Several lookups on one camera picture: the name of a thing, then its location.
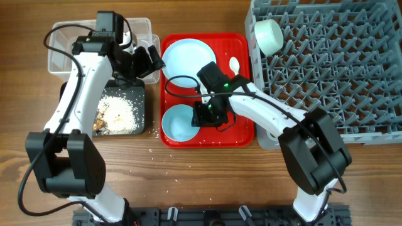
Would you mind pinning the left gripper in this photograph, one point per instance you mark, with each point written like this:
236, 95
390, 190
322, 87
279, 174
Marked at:
146, 66

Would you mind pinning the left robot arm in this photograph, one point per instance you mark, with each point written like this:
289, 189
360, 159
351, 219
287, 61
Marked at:
63, 157

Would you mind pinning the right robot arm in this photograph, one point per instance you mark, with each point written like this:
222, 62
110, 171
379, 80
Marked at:
313, 150

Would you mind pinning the mint green bowl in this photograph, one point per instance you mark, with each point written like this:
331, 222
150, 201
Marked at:
269, 36

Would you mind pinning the small light blue bowl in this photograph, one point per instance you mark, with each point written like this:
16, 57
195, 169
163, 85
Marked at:
176, 123

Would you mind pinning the clear plastic bin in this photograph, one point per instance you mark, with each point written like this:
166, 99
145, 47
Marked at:
61, 66

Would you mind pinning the black plastic tray bin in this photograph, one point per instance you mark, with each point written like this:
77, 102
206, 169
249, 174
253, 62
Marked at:
138, 94

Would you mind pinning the large light blue plate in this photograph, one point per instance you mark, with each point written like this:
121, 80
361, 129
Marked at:
187, 57

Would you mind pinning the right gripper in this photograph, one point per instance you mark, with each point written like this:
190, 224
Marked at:
201, 116

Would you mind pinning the grey dishwasher rack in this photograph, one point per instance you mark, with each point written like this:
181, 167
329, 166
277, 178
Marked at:
340, 56

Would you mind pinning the red serving tray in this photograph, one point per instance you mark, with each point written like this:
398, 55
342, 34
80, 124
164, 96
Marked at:
238, 131

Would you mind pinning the white plastic spoon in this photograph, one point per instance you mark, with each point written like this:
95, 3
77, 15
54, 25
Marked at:
234, 65

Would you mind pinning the rice and food scraps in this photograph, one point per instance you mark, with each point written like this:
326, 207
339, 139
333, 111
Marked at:
115, 116

